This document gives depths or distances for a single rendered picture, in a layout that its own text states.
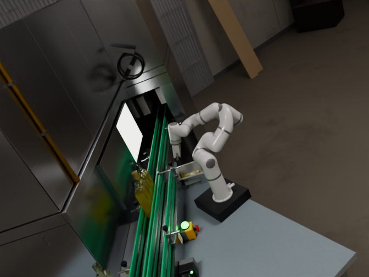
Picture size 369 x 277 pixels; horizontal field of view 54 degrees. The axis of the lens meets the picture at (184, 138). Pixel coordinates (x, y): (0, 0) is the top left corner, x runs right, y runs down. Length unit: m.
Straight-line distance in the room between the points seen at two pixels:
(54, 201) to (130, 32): 1.65
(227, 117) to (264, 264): 0.78
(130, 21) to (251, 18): 4.14
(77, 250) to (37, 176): 0.41
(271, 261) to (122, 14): 2.01
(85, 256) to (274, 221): 0.97
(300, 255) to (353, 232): 1.12
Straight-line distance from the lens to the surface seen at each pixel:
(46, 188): 1.62
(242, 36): 5.91
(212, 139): 2.02
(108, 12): 2.92
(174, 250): 1.93
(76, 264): 1.86
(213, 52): 6.27
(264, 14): 7.03
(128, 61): 2.97
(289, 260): 1.84
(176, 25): 5.82
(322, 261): 1.80
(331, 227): 2.97
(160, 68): 2.97
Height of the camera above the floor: 2.14
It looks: 26 degrees down
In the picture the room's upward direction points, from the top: 25 degrees counter-clockwise
